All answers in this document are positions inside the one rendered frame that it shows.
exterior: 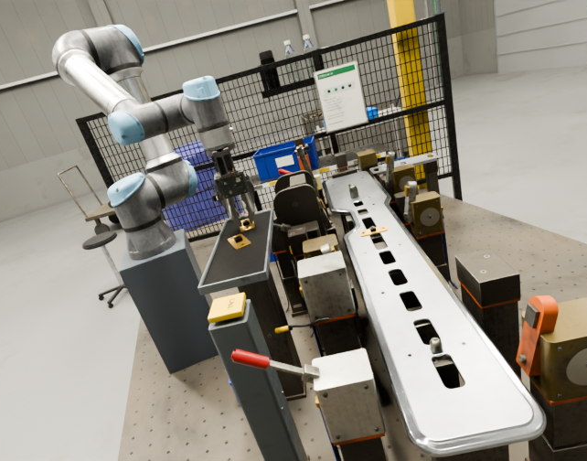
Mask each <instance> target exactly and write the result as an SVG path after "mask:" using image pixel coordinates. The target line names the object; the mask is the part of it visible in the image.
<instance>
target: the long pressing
mask: <svg viewBox="0 0 587 461"><path fill-rule="evenodd" d="M362 177H363V178H362ZM348 184H350V186H352V185H355V186H356V187H357V188H358V194H359V197H358V198H351V197H350V193H349V188H348V186H347V185H348ZM322 186H323V189H324V192H325V194H326V200H327V203H328V206H329V209H330V212H331V213H332V214H339V215H348V216H350V218H351V219H352V221H353V224H354V226H355V228H354V229H352V230H351V231H349V232H348V233H347V234H346V235H345V236H344V237H343V242H344V244H345V247H346V250H347V255H348V258H349V260H350V263H351V267H352V270H353V273H354V275H355V278H356V281H357V284H358V289H359V292H360V294H361V297H362V300H363V303H364V306H365V308H366V311H367V314H368V319H369V322H370V324H371V327H372V330H373V334H374V337H375V339H376V342H377V345H378V348H379V353H380V356H381V358H382V361H383V364H384V367H385V370H386V372H387V375H388V378H389V381H390V386H391V388H392V391H393V394H394V397H395V401H396V403H397V406H398V409H399V412H400V417H401V420H402V422H403V425H404V428H405V431H406V434H407V436H408V438H409V440H410V442H411V444H412V445H413V446H414V447H415V448H416V449H417V450H419V451H420V452H422V453H424V454H426V455H427V456H436V457H444V456H454V455H459V454H463V453H468V452H473V451H478V450H483V449H487V448H492V447H498V446H502V445H511V444H515V443H521V442H526V441H529V440H533V439H535V438H537V437H539V436H540V435H542V434H543V432H544V430H545V429H546V424H547V422H546V415H545V413H544V411H543V409H542V408H541V406H540V405H539V403H538V402H537V401H536V399H535V398H534V397H533V395H532V394H531V393H530V391H529V390H528V388H527V387H526V386H525V384H524V383H523V382H522V380H521V379H520V378H519V377H518V375H517V374H516V373H515V372H514V371H513V369H512V368H511V367H510V365H509V364H508V363H507V361H506V360H505V358H504V357H503V356H502V354H501V353H500V352H499V350H498V349H497V348H496V346H495V345H494V343H493V342H492V341H491V339H490V338H489V337H488V335H487V334H486V333H485V331H484V330H483V329H482V328H481V327H480V326H479V324H478V323H477V322H476V320H475V319H474V317H473V316H472V315H471V313H470V312H469V311H468V309H467V308H466V307H465V305H464V304H463V302H462V301H461V300H460V298H459V297H458V296H457V294H456V293H455V292H454V290H453V289H452V287H451V286H450V285H449V284H448V283H447V282H446V281H445V279H444V278H443V276H442V275H441V274H440V272H439V271H438V270H437V268H436V267H435V266H434V264H433V263H432V261H431V260H430V259H429V257H428V256H427V255H426V253H425V252H424V251H423V249H422V248H421V246H420V245H419V244H418V242H416V241H415V239H414V238H413V237H412V236H411V234H410V233H409V231H408V230H407V229H406V227H405V226H404V225H403V223H402V222H401V221H400V219H399V218H398V216H397V215H396V214H395V212H394V211H393V210H392V208H391V207H390V201H391V196H390V194H389V193H388V192H387V191H386V190H385V188H384V187H383V186H382V185H381V184H380V183H379V182H378V181H377V179H376V178H375V177H374V176H373V174H372V173H371V172H370V171H361V172H357V173H354V174H351V175H347V176H343V177H337V178H333V179H329V180H324V181H323V182H322ZM369 197H370V198H369ZM360 201H361V202H362V203H363V205H362V206H358V207H355V205H354V203H357V202H360ZM373 204H375V205H373ZM363 209H366V210H367V212H368V214H365V215H359V214H358V211H359V210H363ZM367 218H371V219H372V221H373V222H374V224H375V226H376V227H379V226H383V225H386V226H387V228H388V229H389V230H387V231H383V232H380V233H376V234H380V235H381V237H382V239H383V241H384V242H385V243H386V245H387V247H388V248H386V249H382V250H377V249H376V247H375V245H374V243H373V241H372V240H371V238H370V236H372V235H376V234H372V235H369V236H365V237H360V235H359V233H358V232H359V231H364V230H366V227H365V225H364V223H363V221H362V220H363V219H367ZM399 244H401V245H399ZM365 252H366V253H365ZM382 252H390V253H391V255H392V256H393V258H394V260H395V263H391V264H384V263H383V261H382V260H381V258H380V256H379V254H380V253H382ZM395 270H401V272H402V274H403V276H404V277H405V279H406V281H407V283H406V284H402V285H394V283H393V282H392V280H391V278H390V275H389V272H391V271H395ZM382 292H384V293H385V294H382ZM408 292H412V293H414V295H415V296H416V298H417V300H418V302H419V303H420V305H421V307H422V309H421V310H417V311H413V312H409V311H407V309H406V307H405V305H404V304H403V302H402V300H401V298H400V295H401V294H404V293H408ZM422 320H428V321H430V323H431V324H432V327H433V329H434V330H435V332H436V334H437V336H438V337H439V339H440V340H441V341H442V344H443V351H444V353H440V354H435V355H433V354H432V353H431V351H430V345H425V344H423V342H422V339H421V337H420V335H419V333H418V331H417V329H416V327H415V326H414V323H415V322H418V321H422ZM462 343H465V345H462ZM409 354H411V357H408V355H409ZM441 356H447V357H449V358H450V359H451V360H452V362H453V364H454V366H455V367H456V369H457V371H458V372H459V374H460V376H461V378H462V379H463V381H464V386H463V387H460V388H455V389H448V388H446V387H445V386H444V384H443V381H442V379H441V377H440V375H439V373H438V371H437V369H436V368H435V366H434V364H433V362H432V360H433V359H434V358H438V357H441Z"/></svg>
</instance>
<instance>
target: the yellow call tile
mask: <svg viewBox="0 0 587 461"><path fill-rule="evenodd" d="M245 301H246V295H245V293H240V294H236V295H230V296H226V297H221V298H218V299H214V300H213V303H212V307H211V309H210V312H209V315H208V322H209V323H210V324H211V323H216V322H219V321H223V320H228V319H232V318H235V317H239V316H243V311H244V306H245Z"/></svg>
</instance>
